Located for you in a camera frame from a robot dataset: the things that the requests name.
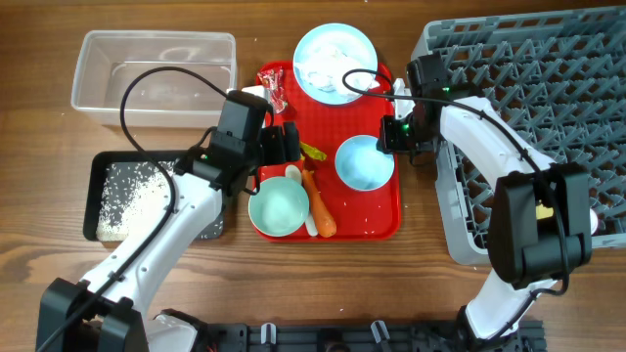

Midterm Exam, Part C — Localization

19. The yellow sauce packet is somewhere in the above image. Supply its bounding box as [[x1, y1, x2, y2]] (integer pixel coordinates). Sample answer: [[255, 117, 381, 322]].
[[299, 142, 327, 161]]

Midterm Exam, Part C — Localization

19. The light blue bowl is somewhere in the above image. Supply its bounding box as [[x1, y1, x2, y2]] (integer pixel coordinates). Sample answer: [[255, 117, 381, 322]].
[[335, 135, 395, 192]]

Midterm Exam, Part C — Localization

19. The red snack wrapper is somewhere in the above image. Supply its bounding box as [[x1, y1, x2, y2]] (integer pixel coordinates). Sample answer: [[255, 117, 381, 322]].
[[257, 67, 289, 114]]

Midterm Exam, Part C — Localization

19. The mint green rice bowl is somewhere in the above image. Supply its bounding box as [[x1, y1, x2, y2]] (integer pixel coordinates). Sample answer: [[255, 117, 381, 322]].
[[248, 176, 309, 238]]

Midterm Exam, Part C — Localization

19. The white tissue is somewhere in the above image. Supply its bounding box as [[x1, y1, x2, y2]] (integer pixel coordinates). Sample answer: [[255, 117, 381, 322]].
[[293, 43, 379, 105]]

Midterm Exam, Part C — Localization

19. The light blue plate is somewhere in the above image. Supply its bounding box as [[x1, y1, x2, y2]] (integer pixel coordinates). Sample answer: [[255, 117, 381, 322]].
[[292, 23, 379, 106]]

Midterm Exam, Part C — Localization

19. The white rice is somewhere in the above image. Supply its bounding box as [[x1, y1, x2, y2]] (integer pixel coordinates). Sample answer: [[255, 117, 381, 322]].
[[96, 160, 224, 242]]

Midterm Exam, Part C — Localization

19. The yellow plastic cup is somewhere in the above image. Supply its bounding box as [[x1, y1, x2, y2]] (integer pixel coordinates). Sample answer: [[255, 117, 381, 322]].
[[535, 203, 555, 220]]

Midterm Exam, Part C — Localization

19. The pink plastic cup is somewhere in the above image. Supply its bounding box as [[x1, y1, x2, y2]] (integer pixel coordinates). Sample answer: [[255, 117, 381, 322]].
[[589, 209, 599, 235]]

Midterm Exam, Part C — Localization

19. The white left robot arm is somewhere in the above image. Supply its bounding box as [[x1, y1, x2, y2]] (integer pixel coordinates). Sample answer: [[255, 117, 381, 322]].
[[36, 122, 300, 351]]

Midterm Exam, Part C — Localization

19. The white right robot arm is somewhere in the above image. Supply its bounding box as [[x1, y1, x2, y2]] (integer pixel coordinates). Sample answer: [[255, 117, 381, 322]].
[[378, 54, 595, 351]]

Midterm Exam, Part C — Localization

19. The black waste tray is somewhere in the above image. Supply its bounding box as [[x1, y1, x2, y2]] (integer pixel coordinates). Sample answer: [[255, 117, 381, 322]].
[[82, 150, 227, 242]]

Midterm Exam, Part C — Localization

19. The grey dishwasher rack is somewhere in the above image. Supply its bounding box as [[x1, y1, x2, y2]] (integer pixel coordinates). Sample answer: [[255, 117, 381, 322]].
[[414, 7, 625, 248]]

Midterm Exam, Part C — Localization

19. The white plastic spoon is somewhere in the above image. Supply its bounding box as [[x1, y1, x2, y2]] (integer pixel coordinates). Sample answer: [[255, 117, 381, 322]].
[[285, 164, 318, 237]]

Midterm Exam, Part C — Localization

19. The red serving tray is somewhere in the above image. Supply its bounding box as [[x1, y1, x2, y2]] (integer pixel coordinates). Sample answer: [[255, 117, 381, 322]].
[[261, 61, 401, 242]]

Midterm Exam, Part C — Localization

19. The orange carrot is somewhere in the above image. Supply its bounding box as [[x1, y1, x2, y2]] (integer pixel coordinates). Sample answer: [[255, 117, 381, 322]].
[[302, 169, 336, 238]]

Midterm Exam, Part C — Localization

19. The clear plastic storage bin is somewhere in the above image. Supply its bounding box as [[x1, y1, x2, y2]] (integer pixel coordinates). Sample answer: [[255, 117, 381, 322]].
[[70, 30, 237, 128]]

